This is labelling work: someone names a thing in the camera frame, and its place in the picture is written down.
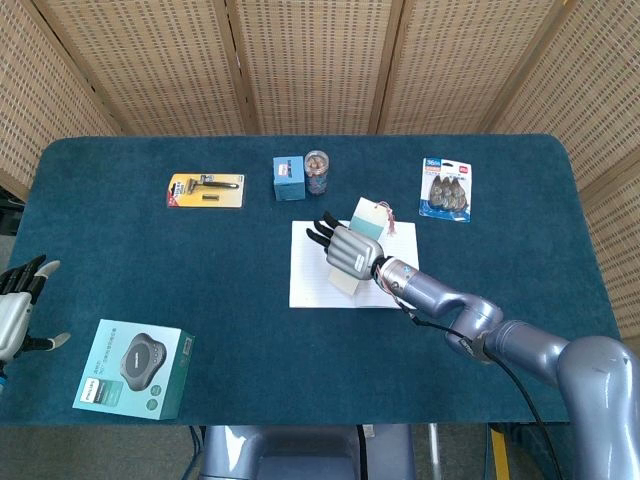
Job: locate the silver table leg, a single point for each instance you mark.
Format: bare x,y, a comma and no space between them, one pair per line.
434,450

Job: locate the teal table cloth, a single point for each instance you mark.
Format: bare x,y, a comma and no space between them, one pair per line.
225,280

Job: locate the small light blue box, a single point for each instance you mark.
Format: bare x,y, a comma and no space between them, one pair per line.
289,187

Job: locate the black equipment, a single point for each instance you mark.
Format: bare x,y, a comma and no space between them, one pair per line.
7,210

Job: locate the blue-grey robot torso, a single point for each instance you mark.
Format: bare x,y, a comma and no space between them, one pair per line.
300,450

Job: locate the green speaker product box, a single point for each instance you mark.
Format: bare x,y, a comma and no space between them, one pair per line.
130,370

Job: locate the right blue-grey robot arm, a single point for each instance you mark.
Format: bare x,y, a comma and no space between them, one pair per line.
525,340

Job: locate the woven wooden folding screen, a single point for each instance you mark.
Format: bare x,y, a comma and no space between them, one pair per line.
320,65

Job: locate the open white lined notebook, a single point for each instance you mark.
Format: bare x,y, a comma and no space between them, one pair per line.
305,286

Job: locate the blue and cream bookmark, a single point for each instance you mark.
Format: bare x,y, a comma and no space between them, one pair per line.
367,220

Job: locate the yellow razor blister pack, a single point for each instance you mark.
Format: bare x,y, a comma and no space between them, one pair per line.
220,197

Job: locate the clear plastic candy jar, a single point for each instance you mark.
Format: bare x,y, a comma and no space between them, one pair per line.
316,175

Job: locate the blue correction tape pack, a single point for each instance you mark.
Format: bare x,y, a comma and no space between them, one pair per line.
445,192

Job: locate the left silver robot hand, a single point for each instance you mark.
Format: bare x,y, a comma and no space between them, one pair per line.
12,315

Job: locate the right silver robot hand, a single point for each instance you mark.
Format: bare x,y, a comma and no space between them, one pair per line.
352,252

